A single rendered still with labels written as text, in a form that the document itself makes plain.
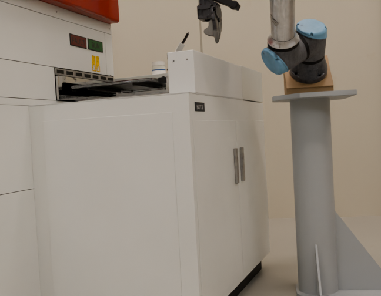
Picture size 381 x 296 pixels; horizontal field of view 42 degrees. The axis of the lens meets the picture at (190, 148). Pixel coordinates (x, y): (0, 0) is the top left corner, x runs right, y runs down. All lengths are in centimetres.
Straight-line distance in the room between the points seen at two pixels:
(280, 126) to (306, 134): 180
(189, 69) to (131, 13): 244
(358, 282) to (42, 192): 130
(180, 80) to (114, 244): 59
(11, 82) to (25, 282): 70
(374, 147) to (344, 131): 24
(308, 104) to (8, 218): 119
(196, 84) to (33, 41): 66
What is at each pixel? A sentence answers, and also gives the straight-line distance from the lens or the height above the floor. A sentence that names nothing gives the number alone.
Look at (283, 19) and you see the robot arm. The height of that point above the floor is 106.
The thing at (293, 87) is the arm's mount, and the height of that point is 85.
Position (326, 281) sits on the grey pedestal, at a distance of 213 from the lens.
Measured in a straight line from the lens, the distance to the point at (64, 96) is 205.
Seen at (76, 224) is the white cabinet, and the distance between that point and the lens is 181.
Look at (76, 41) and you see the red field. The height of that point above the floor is 109.
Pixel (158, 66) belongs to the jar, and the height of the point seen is 103.
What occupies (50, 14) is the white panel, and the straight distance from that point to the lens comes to 207.
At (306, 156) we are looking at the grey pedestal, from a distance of 203.
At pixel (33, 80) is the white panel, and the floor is 91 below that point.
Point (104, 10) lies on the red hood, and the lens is 232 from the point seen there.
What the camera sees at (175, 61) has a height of 93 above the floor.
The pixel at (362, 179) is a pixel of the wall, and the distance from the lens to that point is 391.
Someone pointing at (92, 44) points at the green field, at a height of 110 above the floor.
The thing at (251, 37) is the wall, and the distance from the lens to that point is 388.
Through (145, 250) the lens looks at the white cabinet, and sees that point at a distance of 168.
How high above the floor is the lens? 69
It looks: 2 degrees down
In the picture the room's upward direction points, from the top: 3 degrees counter-clockwise
